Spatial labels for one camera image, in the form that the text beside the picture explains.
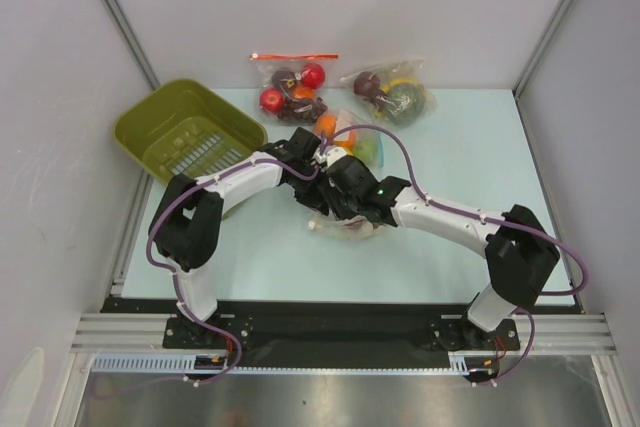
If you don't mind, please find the polka dot strawberry bag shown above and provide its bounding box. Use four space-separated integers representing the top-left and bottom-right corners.
308 214 386 241

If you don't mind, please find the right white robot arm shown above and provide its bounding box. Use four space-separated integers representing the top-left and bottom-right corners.
323 147 560 349

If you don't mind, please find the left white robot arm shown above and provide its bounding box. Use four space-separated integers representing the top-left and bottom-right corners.
145 128 326 347

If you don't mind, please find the blue zip citrus bag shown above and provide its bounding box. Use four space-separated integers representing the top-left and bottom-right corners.
313 109 384 171

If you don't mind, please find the red zip fruit bag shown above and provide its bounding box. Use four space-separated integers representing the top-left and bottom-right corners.
249 52 340 125

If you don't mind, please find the clear bag with melon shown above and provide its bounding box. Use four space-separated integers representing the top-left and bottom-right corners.
340 58 437 128

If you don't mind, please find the olive green plastic basket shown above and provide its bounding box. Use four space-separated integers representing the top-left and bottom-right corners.
112 77 270 221

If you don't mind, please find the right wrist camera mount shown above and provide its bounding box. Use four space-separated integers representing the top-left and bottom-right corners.
314 146 349 168

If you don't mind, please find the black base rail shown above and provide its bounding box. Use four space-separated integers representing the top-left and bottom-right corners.
99 298 584 368

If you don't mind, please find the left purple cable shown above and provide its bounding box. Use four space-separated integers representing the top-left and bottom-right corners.
145 131 329 391

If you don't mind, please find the white cable duct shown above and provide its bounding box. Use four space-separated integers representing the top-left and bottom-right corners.
92 351 499 377

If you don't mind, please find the aluminium frame post left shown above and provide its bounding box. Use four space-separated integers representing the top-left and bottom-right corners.
100 0 161 91

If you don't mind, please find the aluminium frame post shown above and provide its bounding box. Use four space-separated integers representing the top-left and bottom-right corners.
512 0 577 101
100 0 161 91

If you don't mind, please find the aluminium frame post right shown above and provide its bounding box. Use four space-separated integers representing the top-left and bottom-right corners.
512 0 577 101

